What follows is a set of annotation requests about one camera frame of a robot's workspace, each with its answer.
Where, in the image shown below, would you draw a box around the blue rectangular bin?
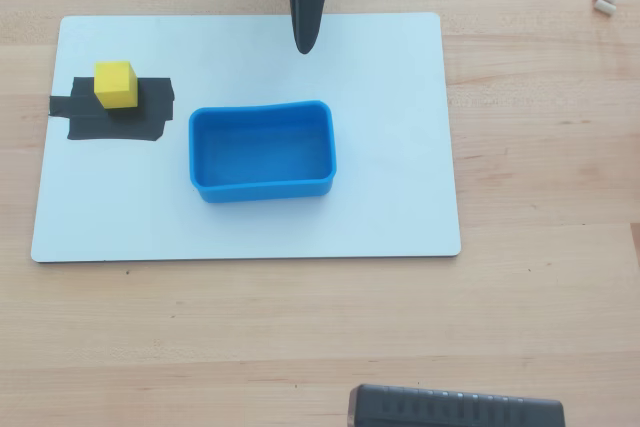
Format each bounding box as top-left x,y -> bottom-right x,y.
188,99 -> 338,205

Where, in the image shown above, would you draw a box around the yellow cube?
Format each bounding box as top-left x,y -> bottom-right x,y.
93,60 -> 139,111

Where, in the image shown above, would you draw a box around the black tape patch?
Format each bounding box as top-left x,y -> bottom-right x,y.
48,76 -> 176,143

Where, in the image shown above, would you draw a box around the white rectangular board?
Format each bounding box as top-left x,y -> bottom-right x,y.
30,12 -> 463,264

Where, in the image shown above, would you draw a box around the black ribbed device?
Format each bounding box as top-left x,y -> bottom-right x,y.
347,383 -> 567,427

